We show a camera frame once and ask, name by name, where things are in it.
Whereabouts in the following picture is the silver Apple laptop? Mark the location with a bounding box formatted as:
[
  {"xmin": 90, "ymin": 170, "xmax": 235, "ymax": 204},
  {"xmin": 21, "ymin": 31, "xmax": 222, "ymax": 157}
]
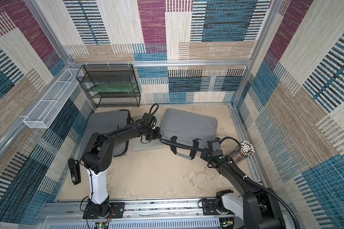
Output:
[{"xmin": 131, "ymin": 114, "xmax": 163, "ymax": 152}]

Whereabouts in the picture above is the grey laptop bag with handles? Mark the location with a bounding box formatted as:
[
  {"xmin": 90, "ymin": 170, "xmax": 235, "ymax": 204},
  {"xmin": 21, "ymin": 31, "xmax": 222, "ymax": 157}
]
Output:
[{"xmin": 160, "ymin": 108, "xmax": 218, "ymax": 160}]

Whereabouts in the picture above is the grey zippered laptop sleeve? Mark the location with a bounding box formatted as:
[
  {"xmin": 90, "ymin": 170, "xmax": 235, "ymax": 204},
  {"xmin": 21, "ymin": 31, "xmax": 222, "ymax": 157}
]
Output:
[{"xmin": 77, "ymin": 109, "xmax": 131, "ymax": 159}]

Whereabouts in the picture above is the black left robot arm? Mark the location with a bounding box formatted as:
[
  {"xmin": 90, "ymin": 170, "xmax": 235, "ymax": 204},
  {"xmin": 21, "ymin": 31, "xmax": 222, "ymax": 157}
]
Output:
[{"xmin": 81, "ymin": 103, "xmax": 161, "ymax": 219}]

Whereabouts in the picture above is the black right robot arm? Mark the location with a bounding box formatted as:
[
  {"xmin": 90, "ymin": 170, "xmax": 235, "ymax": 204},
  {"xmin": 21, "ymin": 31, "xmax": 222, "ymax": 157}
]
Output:
[{"xmin": 201, "ymin": 138, "xmax": 300, "ymax": 229}]

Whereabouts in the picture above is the cup of coloured pencils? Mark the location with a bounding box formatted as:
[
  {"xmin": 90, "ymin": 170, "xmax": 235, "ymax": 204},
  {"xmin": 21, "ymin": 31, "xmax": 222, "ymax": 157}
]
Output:
[{"xmin": 234, "ymin": 140, "xmax": 255, "ymax": 163}]

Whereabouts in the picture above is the green board on shelf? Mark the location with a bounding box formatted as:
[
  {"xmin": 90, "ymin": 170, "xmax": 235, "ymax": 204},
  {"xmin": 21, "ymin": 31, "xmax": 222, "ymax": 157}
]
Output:
[{"xmin": 88, "ymin": 83, "xmax": 137, "ymax": 93}]

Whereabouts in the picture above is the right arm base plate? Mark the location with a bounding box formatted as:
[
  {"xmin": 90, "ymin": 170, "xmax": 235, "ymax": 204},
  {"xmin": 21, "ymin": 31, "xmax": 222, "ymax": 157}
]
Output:
[{"xmin": 198, "ymin": 198, "xmax": 228, "ymax": 216}]

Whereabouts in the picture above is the black wire mesh shelf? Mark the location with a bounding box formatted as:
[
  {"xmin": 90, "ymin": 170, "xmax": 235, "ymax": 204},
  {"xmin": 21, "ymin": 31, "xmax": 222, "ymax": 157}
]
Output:
[{"xmin": 76, "ymin": 64, "xmax": 141, "ymax": 108}]

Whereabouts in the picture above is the black tool at left wall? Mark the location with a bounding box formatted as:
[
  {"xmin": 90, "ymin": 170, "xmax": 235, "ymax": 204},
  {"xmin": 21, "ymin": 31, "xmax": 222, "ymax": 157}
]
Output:
[{"xmin": 68, "ymin": 158, "xmax": 81, "ymax": 185}]

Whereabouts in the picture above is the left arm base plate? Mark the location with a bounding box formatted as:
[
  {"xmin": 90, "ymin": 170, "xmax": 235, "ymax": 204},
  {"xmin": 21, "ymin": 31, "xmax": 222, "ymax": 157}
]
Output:
[{"xmin": 83, "ymin": 202, "xmax": 125, "ymax": 220}]

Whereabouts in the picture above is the white wire mesh basket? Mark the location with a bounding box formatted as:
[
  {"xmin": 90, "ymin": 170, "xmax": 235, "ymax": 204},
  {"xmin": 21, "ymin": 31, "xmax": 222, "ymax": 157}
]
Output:
[{"xmin": 24, "ymin": 68, "xmax": 79, "ymax": 129}]

